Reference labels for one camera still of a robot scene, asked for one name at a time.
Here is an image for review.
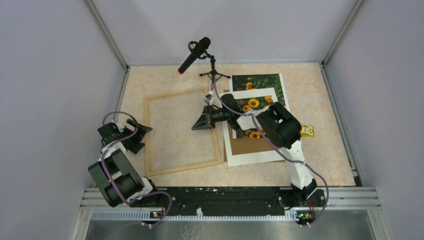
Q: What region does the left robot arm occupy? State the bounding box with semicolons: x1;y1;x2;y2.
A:
88;119;161;207

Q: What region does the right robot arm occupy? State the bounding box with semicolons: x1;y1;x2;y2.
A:
191;92;318;206

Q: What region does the black tripod stand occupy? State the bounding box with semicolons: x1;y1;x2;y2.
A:
199;52;231;85

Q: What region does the black microphone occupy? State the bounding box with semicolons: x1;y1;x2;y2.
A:
177;37;211;75

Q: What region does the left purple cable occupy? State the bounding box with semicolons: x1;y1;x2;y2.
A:
100;111;174;229

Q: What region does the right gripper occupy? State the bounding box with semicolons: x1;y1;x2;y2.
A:
191;105;231;132

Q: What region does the wooden picture frame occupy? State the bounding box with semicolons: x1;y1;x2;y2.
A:
143;88;223;178

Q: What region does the sunflower photo rear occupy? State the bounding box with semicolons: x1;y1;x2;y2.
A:
229;73;290;110

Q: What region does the brown backing board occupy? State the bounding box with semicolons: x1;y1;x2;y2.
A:
222;89;289;164

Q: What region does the yellow toy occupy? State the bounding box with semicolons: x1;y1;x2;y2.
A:
300;125;315;138

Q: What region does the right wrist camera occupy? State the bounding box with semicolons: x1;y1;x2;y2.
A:
203;94;214;105

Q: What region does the white mat board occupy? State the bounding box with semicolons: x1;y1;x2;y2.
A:
221;87;299;168

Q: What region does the aluminium rail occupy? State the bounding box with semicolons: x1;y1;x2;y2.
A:
80;187;381;222

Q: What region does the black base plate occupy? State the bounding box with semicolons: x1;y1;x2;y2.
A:
130;186;326;217

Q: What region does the sunflower photo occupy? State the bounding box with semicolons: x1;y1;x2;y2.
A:
229;73;290;110
232;95;274;139

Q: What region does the sunflower photo front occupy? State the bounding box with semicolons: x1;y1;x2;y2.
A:
232;95;274;139

